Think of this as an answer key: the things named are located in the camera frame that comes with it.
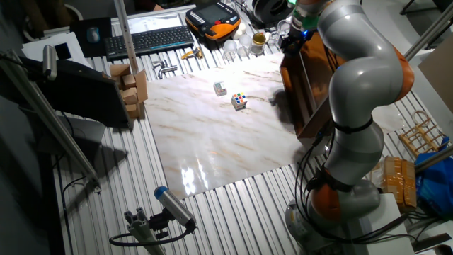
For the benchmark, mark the black mouse pad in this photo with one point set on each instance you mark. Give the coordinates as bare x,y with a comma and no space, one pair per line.
79,42

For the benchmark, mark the black computer keyboard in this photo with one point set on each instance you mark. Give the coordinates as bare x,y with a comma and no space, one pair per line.
148,42

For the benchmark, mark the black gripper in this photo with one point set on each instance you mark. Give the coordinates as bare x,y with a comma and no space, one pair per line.
302,37

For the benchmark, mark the chrome faucet fitting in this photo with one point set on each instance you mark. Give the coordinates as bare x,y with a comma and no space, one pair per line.
164,69

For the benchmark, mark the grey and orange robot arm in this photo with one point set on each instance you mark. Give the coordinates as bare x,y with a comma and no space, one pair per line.
364,81

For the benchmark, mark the small white ball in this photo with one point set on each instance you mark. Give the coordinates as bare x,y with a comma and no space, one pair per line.
238,34
242,27

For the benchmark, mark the small black square card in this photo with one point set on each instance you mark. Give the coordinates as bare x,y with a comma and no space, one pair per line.
63,51

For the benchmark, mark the open cardboard box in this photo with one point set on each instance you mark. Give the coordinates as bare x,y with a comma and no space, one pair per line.
141,85

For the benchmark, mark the blue plastic bag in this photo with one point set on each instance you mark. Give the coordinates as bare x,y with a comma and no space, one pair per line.
437,184

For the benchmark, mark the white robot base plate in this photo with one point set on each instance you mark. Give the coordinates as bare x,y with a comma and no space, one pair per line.
385,212

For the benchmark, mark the white paper sheet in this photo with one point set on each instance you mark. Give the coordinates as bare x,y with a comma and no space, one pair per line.
155,23
39,46

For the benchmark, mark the bystander's bare hand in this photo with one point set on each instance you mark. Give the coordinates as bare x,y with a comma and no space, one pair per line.
159,6

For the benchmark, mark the brown taped package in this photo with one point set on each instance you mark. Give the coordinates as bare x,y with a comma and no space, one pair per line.
398,180

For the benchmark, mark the marble pattern table sheet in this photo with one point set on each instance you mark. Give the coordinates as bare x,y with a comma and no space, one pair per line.
184,134

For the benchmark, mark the aluminium profile post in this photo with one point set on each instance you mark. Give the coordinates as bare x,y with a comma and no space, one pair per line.
126,39

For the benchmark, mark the brown cardboard panel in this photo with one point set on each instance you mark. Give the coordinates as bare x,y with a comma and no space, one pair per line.
440,74

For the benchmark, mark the clear plastic cup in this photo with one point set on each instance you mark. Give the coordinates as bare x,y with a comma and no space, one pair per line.
245,44
229,47

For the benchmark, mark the white Rubik's cube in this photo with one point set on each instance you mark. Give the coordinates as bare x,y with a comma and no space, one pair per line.
239,101

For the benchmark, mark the grey computer mouse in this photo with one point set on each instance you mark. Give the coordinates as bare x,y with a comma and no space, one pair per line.
93,34

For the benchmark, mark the black camera clamp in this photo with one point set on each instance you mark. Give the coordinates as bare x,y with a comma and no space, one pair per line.
159,223

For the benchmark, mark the short aluminium profile stub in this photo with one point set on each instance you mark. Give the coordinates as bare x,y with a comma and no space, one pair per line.
141,232

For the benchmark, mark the glass jar with gold lid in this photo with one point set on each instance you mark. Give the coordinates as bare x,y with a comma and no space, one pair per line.
258,43

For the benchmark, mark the black tilted flat panel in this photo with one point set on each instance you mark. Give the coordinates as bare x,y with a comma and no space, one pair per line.
81,95

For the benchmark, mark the clear glass mug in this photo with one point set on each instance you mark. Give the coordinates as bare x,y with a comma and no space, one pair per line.
283,29

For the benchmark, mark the silver camera with blue cap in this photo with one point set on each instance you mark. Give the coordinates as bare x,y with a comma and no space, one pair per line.
175,207

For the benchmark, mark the bystander's dark sleeved forearm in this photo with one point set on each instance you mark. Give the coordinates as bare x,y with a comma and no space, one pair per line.
145,4

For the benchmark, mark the light wooden rack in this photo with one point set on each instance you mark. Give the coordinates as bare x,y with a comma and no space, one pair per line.
423,136

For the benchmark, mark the orange and black teach pendant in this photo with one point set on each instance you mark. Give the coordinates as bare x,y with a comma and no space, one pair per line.
212,19

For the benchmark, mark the black office chair base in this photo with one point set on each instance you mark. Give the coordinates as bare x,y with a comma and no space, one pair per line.
442,4

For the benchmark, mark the black filament spool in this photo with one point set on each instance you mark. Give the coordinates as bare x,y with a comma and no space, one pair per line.
272,10

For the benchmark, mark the small brown cardboard block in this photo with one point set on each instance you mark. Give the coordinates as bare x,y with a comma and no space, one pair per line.
129,81
130,96
132,110

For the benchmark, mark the plain silver cylindrical camera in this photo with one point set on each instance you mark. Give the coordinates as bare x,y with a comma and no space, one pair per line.
49,62

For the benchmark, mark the long aluminium profile beam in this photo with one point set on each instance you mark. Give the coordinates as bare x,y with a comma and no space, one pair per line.
53,131
430,33
433,160

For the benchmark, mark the dark brown wooden shelf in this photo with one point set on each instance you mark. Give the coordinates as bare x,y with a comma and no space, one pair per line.
304,81

